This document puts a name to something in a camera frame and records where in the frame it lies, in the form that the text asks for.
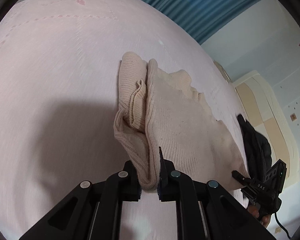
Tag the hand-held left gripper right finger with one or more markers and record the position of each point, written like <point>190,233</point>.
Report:
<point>170,180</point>

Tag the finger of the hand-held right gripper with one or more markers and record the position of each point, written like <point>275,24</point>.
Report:
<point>241,176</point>

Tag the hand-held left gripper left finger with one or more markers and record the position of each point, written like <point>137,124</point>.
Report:
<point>110,192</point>

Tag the pink knitted sweater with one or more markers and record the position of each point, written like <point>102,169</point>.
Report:
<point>185,130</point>

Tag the person's right hand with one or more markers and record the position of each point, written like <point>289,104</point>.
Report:
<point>258,212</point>

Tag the black padded jacket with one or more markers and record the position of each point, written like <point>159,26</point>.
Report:
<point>256,145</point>

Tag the cream bed headboard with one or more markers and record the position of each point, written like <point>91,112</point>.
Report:
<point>275,120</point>

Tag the pink patterned bed sheet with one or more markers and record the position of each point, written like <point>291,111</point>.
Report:
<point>55,80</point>

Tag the blue curtain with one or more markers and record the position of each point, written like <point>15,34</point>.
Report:
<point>195,5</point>

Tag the wall socket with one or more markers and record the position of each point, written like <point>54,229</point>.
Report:
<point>293,116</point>

